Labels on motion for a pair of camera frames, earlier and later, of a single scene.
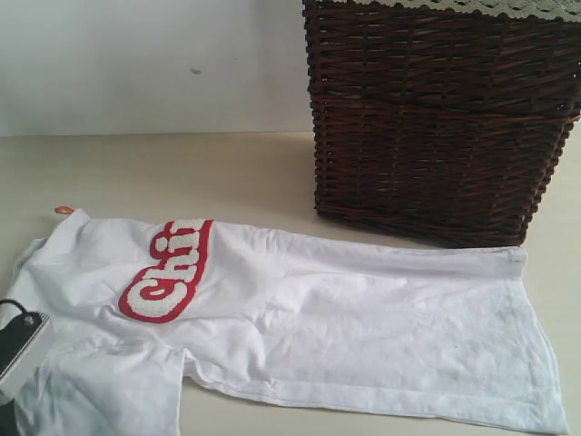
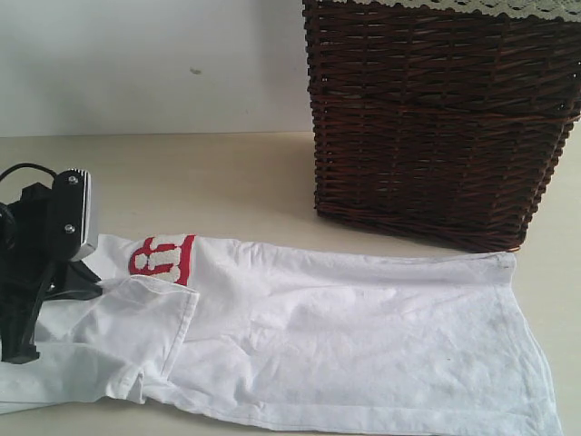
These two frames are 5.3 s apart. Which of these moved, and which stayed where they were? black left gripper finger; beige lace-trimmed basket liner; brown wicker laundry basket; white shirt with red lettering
Moved: white shirt with red lettering; black left gripper finger
Stayed: brown wicker laundry basket; beige lace-trimmed basket liner
